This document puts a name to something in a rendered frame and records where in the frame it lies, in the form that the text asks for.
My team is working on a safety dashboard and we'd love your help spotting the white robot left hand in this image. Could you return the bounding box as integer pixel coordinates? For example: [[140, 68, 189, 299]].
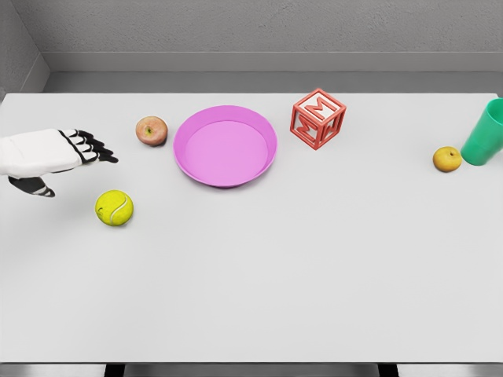
[[0, 128, 119, 198]]

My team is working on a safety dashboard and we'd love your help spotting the pink plate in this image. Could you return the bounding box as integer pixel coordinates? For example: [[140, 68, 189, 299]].
[[172, 104, 278, 189]]

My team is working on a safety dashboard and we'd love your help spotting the yellow tennis ball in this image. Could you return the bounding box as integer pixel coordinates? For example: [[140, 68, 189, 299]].
[[94, 189, 134, 227]]

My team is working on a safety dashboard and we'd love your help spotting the red-yellow apple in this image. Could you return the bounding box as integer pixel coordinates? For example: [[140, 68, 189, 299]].
[[135, 115, 169, 148]]

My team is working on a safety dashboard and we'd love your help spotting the red letter block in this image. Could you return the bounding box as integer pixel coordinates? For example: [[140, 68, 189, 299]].
[[290, 88, 347, 151]]

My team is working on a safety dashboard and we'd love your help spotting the yellow round fruit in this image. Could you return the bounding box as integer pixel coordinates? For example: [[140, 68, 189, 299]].
[[432, 145, 463, 173]]

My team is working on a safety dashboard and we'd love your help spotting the green cup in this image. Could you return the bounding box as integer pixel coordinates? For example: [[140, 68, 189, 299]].
[[460, 97, 503, 167]]

